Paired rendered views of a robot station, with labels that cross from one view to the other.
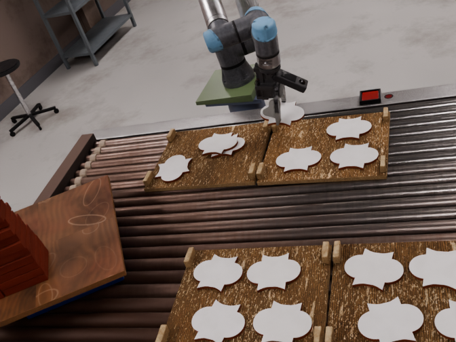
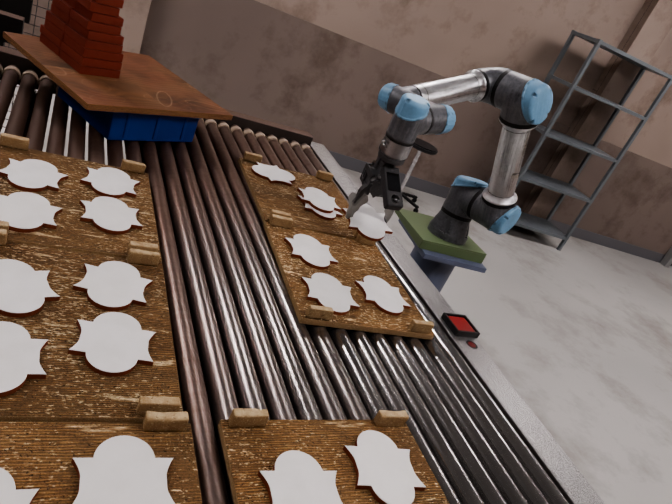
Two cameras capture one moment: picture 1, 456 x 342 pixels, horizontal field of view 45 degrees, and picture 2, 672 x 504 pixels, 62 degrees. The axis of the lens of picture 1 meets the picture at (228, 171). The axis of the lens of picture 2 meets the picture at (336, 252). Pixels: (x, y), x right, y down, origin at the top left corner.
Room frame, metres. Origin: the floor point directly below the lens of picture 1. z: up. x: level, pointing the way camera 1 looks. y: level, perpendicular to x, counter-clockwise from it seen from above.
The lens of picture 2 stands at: (0.43, -1.01, 1.58)
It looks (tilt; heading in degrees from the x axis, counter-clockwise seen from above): 25 degrees down; 35
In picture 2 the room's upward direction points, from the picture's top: 25 degrees clockwise
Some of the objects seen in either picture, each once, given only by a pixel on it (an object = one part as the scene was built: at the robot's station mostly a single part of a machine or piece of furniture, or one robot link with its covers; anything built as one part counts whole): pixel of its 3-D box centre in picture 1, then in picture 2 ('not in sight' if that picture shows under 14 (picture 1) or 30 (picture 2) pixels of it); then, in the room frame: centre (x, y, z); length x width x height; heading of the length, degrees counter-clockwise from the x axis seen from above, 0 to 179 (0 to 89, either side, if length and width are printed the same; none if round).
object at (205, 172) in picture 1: (210, 156); (302, 199); (1.68, 0.04, 0.93); 0.41 x 0.35 x 0.02; 65
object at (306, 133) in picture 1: (325, 147); (343, 277); (1.49, -0.34, 0.93); 0.41 x 0.35 x 0.02; 64
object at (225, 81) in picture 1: (235, 70); (451, 223); (2.24, -0.18, 0.95); 0.15 x 0.15 x 0.10
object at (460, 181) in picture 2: (228, 46); (467, 195); (2.24, -0.18, 1.07); 0.13 x 0.12 x 0.14; 86
